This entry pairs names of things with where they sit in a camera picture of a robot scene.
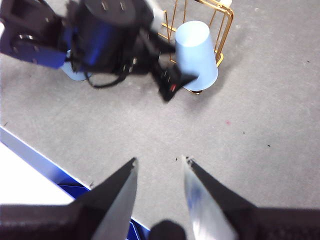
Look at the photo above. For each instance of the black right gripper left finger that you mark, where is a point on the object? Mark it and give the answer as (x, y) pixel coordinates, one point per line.
(117, 190)

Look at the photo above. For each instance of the blue ribbed plastic cup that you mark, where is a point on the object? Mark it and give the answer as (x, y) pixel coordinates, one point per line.
(195, 50)
(75, 73)

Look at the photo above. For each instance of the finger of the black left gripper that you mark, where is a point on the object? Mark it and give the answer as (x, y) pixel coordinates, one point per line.
(172, 82)

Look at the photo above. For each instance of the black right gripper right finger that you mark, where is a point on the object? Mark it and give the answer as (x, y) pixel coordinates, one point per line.
(212, 197)

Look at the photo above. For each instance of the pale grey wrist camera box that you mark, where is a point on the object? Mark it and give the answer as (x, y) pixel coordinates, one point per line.
(156, 11)

